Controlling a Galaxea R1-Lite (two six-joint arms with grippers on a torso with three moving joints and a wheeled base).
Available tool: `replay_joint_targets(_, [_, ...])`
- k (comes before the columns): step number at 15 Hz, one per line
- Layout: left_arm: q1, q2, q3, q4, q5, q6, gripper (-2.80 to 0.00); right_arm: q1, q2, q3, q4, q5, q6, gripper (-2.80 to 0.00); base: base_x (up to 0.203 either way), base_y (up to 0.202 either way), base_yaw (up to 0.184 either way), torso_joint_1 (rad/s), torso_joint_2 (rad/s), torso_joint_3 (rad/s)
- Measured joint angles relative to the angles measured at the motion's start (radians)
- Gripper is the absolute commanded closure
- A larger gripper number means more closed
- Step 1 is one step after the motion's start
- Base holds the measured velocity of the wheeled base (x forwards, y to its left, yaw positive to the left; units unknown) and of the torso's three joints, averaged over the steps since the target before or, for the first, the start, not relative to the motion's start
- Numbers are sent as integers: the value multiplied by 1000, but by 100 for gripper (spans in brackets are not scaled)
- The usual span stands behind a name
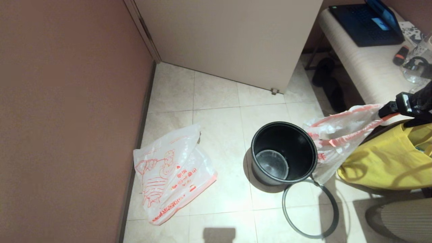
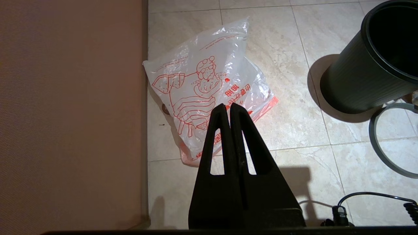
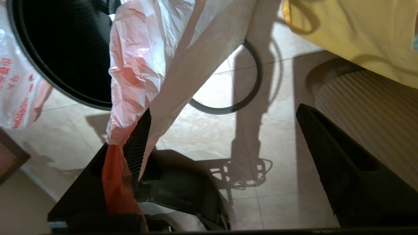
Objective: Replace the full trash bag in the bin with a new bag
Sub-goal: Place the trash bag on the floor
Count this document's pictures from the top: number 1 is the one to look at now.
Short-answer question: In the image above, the beige door frame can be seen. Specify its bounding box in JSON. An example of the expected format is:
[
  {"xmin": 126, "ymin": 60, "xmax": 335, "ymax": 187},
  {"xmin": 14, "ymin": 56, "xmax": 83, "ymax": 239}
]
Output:
[{"xmin": 123, "ymin": 0, "xmax": 162, "ymax": 64}]

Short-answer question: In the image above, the dark blue laptop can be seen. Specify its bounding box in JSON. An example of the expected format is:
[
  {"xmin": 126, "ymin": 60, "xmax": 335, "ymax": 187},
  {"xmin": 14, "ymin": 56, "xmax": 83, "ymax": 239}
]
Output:
[{"xmin": 328, "ymin": 0, "xmax": 405, "ymax": 48}]

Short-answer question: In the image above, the spare white plastic bag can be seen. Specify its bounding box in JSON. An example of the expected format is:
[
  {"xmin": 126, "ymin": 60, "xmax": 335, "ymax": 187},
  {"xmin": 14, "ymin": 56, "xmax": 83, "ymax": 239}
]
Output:
[{"xmin": 303, "ymin": 104, "xmax": 394, "ymax": 186}]

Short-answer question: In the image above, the black round trash bin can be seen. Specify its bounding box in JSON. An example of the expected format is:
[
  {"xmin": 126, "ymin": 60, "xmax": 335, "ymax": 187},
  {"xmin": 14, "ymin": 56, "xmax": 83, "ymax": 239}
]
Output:
[{"xmin": 251, "ymin": 121, "xmax": 318, "ymax": 186}]

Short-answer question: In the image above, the beige door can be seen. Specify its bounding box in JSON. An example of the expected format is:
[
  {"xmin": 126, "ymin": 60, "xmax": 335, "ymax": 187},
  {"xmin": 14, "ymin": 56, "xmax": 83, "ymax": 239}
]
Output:
[{"xmin": 134, "ymin": 0, "xmax": 324, "ymax": 95}]

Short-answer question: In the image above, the white black patterned card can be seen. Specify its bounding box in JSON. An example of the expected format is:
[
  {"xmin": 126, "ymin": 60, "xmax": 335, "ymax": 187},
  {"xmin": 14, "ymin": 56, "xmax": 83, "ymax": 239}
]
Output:
[{"xmin": 398, "ymin": 22, "xmax": 424, "ymax": 46}]

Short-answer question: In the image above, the clear glass cup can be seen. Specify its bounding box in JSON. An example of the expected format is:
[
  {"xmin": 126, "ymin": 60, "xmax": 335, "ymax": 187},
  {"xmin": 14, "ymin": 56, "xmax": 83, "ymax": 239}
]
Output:
[{"xmin": 401, "ymin": 56, "xmax": 432, "ymax": 84}]

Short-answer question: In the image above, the cream striped bench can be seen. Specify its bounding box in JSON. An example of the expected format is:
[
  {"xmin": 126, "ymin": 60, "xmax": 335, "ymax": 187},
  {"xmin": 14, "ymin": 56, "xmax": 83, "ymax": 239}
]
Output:
[{"xmin": 305, "ymin": 7, "xmax": 432, "ymax": 126}]

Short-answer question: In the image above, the grey plastic bin ring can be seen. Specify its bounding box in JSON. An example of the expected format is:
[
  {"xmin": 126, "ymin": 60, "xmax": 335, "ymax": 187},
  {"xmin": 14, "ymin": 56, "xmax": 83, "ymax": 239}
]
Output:
[{"xmin": 282, "ymin": 179, "xmax": 340, "ymax": 239}]

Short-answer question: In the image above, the clear ribbed glass bottle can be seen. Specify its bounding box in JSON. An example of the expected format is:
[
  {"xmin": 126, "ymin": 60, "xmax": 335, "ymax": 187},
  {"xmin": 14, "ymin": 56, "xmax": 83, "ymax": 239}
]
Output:
[{"xmin": 404, "ymin": 34, "xmax": 432, "ymax": 64}]

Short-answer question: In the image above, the beige striped stool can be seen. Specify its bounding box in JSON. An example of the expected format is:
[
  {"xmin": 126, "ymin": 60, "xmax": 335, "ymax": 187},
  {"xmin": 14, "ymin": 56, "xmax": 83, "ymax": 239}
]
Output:
[{"xmin": 365, "ymin": 197, "xmax": 432, "ymax": 243}]

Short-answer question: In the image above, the black orange handheld device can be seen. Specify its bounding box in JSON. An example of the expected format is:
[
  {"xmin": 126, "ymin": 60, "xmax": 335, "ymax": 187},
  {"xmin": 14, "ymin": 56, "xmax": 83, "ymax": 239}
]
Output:
[{"xmin": 392, "ymin": 46, "xmax": 410, "ymax": 66}]

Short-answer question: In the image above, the yellow bag with black handle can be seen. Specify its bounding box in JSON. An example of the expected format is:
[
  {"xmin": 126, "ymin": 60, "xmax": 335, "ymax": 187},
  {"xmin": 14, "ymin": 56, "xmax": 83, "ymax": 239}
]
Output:
[{"xmin": 337, "ymin": 122, "xmax": 432, "ymax": 190}]

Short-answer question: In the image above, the white red-printed plastic bag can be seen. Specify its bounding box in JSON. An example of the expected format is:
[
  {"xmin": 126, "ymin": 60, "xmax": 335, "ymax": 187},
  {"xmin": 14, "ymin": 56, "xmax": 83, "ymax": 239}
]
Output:
[{"xmin": 133, "ymin": 123, "xmax": 218, "ymax": 226}]

